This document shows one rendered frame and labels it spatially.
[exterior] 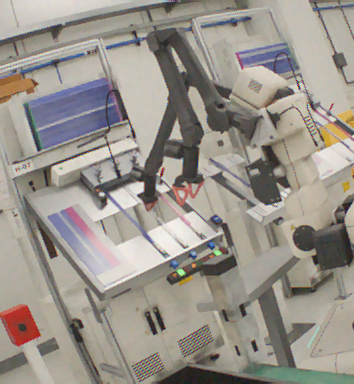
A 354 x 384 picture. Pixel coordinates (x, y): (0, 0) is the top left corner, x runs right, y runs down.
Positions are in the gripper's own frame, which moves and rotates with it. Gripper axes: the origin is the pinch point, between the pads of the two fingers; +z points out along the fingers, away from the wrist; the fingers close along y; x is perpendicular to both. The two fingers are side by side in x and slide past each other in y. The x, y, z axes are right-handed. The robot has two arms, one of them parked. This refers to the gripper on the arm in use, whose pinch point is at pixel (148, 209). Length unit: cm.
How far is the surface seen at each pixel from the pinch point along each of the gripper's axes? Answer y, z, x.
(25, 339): 87, 16, 25
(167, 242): 5.4, 3.0, 21.1
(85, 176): 16.5, -7.9, -30.4
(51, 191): 33.9, -2.9, -35.6
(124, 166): -4.7, -7.7, -26.5
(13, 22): -40, -19, -238
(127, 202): 5.3, -0.1, -9.8
